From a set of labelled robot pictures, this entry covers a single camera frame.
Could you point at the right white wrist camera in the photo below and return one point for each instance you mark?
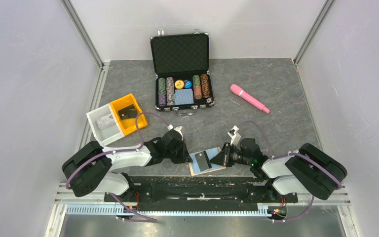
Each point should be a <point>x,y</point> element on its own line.
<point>234,135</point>

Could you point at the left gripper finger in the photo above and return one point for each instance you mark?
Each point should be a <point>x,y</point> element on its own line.
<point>185,151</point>
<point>182,160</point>

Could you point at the yellow plastic bin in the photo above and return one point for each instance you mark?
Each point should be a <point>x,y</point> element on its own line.
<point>127,126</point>

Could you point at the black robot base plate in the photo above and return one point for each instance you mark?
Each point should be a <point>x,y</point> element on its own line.
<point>162,193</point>

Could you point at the blue tan chip stack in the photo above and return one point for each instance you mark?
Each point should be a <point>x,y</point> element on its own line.
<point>170,91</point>

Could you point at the blue playing card deck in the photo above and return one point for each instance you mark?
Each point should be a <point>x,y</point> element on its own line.
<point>183,96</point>

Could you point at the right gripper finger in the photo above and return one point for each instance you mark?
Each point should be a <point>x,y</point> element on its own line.
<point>222,163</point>
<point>219,157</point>

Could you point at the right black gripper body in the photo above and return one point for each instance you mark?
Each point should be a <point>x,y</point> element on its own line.
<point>232,154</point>

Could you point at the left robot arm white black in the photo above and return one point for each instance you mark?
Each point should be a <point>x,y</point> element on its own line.
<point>94,167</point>

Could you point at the green red chip stack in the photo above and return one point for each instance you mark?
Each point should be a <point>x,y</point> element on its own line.
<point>197,87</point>

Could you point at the white VIP card in bin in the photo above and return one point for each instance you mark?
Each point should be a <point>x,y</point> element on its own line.
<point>105,121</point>

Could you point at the right aluminium frame post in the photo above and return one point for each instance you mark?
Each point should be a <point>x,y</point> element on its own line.
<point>324,11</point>

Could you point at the pink cylindrical tool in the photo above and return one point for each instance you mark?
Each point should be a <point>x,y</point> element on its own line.
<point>237,90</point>

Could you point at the black poker chip case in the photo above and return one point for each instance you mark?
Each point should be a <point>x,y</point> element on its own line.
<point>181,56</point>

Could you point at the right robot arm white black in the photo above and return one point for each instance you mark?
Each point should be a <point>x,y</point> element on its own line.
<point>306,170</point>

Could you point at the yellow dealer button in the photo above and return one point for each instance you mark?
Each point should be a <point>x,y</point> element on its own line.
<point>179,84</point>

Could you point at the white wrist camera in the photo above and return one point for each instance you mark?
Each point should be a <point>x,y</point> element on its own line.
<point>178,129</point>
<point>234,135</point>

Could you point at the black VIP card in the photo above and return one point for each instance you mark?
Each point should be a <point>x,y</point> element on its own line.
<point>203,161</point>
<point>129,112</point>

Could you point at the blue dealer button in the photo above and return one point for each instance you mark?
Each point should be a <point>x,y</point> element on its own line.
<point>188,84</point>

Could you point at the aluminium frame post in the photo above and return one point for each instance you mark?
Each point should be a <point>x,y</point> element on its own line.
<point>324,11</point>
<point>75,18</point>

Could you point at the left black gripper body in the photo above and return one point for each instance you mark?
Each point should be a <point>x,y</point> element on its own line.
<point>177,153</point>

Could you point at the white plastic bin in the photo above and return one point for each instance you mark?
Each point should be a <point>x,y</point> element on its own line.
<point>106,136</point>

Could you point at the white toothed cable rail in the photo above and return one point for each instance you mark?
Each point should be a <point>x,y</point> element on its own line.
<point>118,210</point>

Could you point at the green purple chip stack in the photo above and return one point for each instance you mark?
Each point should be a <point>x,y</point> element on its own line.
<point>161,91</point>

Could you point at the left aluminium frame post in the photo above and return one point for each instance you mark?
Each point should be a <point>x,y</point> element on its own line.
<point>75,18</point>

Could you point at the orange brown chip stack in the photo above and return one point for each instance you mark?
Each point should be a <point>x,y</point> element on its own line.
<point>205,87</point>

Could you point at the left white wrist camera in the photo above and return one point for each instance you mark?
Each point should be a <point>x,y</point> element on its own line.
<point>178,129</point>

